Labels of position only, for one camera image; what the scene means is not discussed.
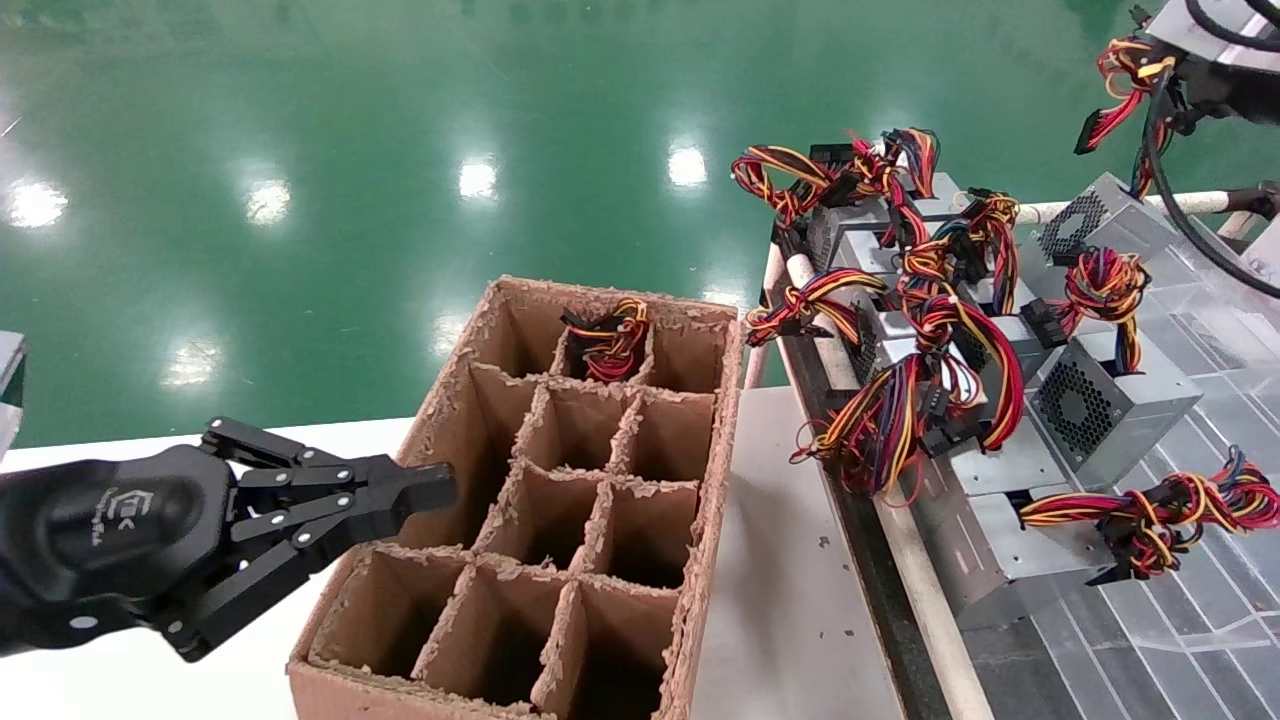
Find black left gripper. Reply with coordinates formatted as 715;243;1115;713
0;418;459;663

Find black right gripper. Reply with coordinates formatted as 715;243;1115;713
1165;50;1280;126

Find brown cardboard box with dividers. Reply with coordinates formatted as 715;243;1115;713
287;275;746;720

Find black pipe joint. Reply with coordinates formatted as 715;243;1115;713
1228;182;1280;223

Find clear plastic divider tray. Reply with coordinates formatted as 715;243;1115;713
960;215;1280;720

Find black camera cable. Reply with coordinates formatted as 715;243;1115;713
1148;0;1280;299

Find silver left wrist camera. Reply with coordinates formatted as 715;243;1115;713
0;330;28;463

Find black rack rail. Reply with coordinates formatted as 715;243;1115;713
775;225;951;720

